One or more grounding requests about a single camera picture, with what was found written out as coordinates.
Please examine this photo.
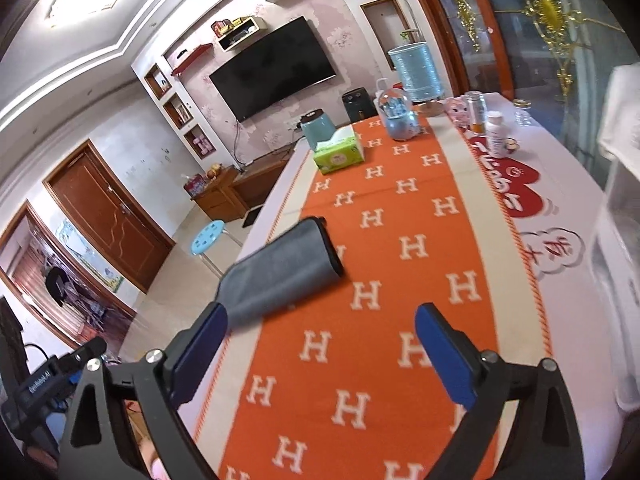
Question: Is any light blue plastic stool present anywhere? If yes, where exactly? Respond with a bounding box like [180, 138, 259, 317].
[191, 220, 243, 278]

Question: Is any white wall shelf box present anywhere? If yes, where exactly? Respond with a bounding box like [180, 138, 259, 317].
[215, 16, 268, 52]

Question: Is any teal kettle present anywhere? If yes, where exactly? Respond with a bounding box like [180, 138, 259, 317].
[299, 110, 337, 152]

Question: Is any wooden television cabinet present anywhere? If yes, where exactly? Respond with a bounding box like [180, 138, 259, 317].
[191, 152, 296, 223]

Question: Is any pink pig figurine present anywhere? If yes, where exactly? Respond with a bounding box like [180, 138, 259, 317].
[446, 97, 471, 126]

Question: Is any brown wooden door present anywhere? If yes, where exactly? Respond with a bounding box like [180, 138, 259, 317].
[42, 140, 176, 293]

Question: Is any wall poster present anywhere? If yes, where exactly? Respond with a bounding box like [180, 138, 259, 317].
[55, 220, 126, 292]

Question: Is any red tin box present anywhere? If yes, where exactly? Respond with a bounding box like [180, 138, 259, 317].
[183, 172, 208, 197]

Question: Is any white tablecloth red print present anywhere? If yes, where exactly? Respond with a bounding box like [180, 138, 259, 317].
[177, 91, 640, 480]

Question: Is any glass door gold ornament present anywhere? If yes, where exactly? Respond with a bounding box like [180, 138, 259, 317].
[415, 0, 640, 133]

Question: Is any orange printed table runner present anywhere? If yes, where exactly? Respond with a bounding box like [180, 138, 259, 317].
[192, 110, 553, 480]

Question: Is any red wall shelf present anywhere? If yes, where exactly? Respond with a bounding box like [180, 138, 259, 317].
[171, 44, 213, 76]

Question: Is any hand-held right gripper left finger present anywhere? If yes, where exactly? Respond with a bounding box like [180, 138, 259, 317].
[59, 301, 231, 480]

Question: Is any light blue cylindrical basket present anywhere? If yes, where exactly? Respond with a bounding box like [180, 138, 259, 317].
[388, 42, 446, 106]

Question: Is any white pill bottle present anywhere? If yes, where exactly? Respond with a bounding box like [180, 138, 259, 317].
[484, 111, 508, 157]

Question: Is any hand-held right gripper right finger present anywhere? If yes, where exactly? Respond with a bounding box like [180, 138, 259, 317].
[414, 302, 586, 480]

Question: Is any wall-mounted black television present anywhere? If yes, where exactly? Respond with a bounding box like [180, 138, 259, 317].
[208, 16, 337, 123]

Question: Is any black air fryer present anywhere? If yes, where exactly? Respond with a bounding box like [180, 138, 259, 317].
[341, 87, 377, 123]

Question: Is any glass jar with amber liquid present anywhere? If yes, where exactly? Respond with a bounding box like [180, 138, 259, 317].
[465, 91, 488, 136]

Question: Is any grey towel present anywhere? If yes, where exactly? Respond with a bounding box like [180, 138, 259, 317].
[215, 216, 345, 328]

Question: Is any green tissue box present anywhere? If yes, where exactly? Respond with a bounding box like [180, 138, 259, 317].
[313, 127, 366, 176]

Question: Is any white cloth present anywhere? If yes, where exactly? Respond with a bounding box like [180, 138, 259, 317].
[597, 64, 640, 161]

